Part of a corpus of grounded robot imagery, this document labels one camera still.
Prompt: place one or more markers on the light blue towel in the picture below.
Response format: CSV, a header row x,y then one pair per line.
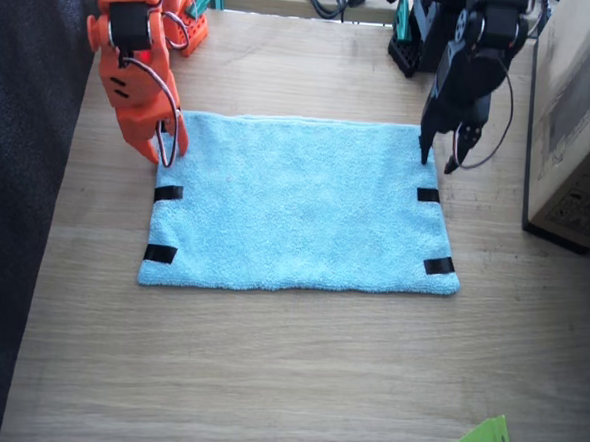
x,y
301,206

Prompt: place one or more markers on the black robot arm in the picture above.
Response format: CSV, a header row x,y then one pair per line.
x,y
426,38

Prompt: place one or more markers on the brown cardboard box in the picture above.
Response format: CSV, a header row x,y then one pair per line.
x,y
581,123

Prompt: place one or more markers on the grey foam panel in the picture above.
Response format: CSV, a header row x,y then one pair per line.
x,y
15,214

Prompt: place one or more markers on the wooden ledge board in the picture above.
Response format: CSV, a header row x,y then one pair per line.
x,y
268,6

